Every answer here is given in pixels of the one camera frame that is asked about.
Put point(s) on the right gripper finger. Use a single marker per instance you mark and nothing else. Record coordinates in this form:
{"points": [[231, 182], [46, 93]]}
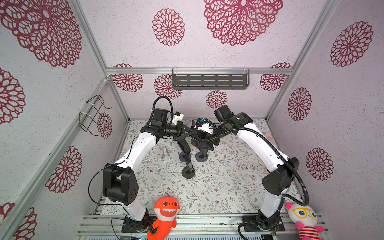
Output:
{"points": [[208, 146], [201, 136]]}

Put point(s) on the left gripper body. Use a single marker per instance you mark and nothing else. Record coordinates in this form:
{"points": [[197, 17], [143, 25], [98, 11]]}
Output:
{"points": [[173, 130]]}

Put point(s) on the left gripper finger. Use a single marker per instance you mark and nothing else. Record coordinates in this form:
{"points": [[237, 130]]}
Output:
{"points": [[185, 128], [182, 134]]}

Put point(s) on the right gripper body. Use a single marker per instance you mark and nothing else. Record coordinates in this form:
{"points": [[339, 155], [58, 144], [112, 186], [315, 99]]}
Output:
{"points": [[217, 131]]}

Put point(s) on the black phone front stand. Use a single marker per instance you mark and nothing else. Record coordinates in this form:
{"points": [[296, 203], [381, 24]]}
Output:
{"points": [[189, 165]]}

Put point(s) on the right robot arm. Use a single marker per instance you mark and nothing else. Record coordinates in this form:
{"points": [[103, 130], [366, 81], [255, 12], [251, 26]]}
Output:
{"points": [[282, 169]]}

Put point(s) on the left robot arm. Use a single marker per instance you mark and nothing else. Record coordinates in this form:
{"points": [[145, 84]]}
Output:
{"points": [[119, 181]]}

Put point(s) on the wooden base phone stand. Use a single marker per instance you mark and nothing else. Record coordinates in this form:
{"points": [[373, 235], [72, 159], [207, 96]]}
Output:
{"points": [[195, 143]]}

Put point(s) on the grey stand front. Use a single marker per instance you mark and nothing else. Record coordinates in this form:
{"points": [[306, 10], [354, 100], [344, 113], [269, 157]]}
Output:
{"points": [[188, 173]]}

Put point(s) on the pink pig plush toy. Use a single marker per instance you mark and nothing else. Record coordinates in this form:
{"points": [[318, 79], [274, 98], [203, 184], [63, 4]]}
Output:
{"points": [[269, 137]]}

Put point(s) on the red shark plush toy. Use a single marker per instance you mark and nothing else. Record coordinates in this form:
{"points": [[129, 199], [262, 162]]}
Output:
{"points": [[166, 210]]}

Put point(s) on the white glasses plush toy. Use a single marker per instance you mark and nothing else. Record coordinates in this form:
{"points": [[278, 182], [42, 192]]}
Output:
{"points": [[305, 220]]}

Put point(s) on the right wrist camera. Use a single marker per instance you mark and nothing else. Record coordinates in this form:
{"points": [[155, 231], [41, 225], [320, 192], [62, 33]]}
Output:
{"points": [[205, 126]]}

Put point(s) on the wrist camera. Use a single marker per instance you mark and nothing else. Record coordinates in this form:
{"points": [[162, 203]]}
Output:
{"points": [[205, 126], [177, 117]]}

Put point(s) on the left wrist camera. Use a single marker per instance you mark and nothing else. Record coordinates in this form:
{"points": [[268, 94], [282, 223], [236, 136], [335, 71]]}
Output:
{"points": [[177, 117]]}

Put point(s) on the grey wall shelf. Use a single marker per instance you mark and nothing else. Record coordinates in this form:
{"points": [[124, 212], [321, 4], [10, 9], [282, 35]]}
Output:
{"points": [[212, 81]]}

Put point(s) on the black wire wall rack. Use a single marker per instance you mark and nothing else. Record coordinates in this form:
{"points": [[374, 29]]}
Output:
{"points": [[90, 117]]}

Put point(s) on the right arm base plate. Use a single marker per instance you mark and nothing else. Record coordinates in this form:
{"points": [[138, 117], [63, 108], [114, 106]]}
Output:
{"points": [[262, 224]]}

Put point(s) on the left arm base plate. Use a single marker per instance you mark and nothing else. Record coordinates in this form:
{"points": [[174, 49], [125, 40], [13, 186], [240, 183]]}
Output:
{"points": [[132, 226]]}

